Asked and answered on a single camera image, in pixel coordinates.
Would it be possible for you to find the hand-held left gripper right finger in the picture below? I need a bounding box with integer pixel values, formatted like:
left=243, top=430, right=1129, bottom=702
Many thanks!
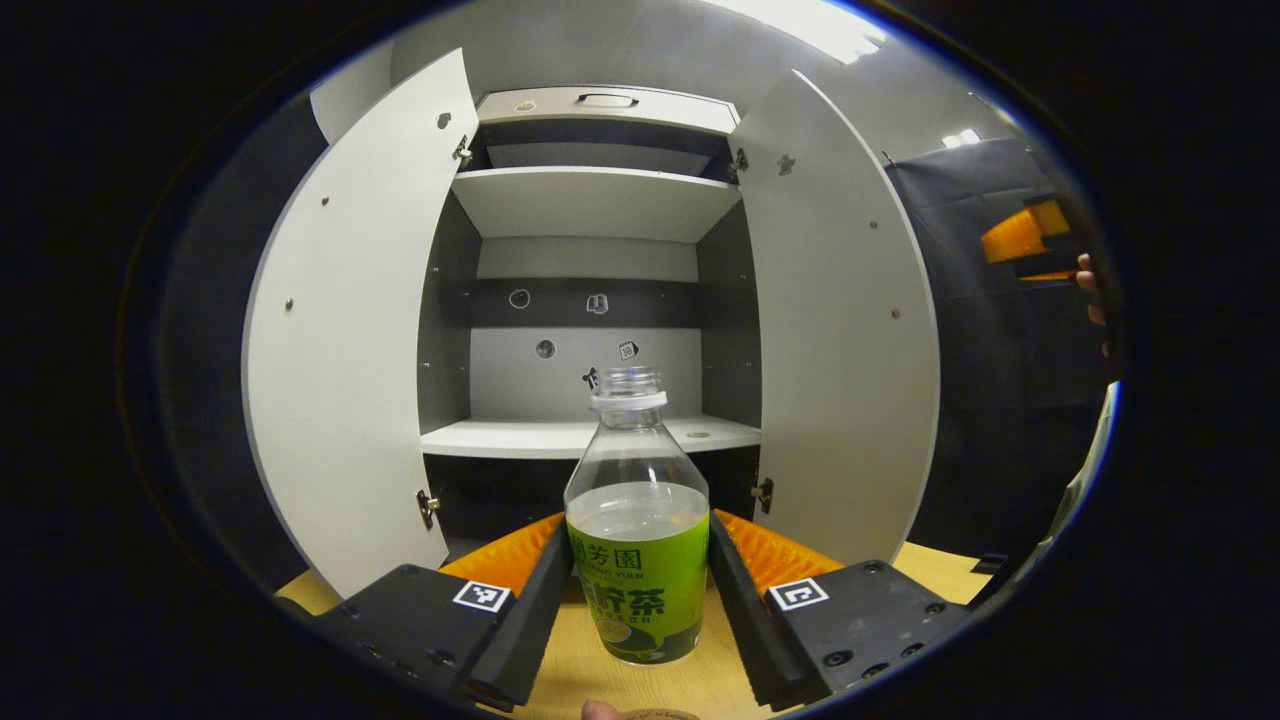
left=706, top=508, right=973, bottom=713

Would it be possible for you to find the white cabinet shelf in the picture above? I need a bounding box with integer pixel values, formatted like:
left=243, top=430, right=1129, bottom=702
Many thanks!
left=420, top=415, right=763, bottom=461
left=450, top=165, right=744, bottom=245

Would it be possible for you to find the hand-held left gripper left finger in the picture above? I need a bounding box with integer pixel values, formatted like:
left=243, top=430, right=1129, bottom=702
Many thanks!
left=315, top=512, right=576, bottom=713

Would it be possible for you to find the white cabinet drawer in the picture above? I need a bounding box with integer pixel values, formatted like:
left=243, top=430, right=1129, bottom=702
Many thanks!
left=475, top=85, right=742, bottom=137

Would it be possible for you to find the white cabinet door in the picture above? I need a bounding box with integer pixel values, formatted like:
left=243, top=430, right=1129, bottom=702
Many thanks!
left=242, top=48, right=482, bottom=599
left=728, top=68, right=942, bottom=567

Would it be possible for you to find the long ceiling light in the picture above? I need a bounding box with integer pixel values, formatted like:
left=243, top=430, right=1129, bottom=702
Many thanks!
left=700, top=0, right=887, bottom=63

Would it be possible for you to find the clear bottle with green label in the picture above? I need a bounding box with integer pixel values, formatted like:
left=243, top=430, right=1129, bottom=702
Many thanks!
left=563, top=366, right=711, bottom=666

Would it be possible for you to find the black backdrop cloth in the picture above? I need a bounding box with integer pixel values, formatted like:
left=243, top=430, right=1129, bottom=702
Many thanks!
left=160, top=95, right=1116, bottom=591

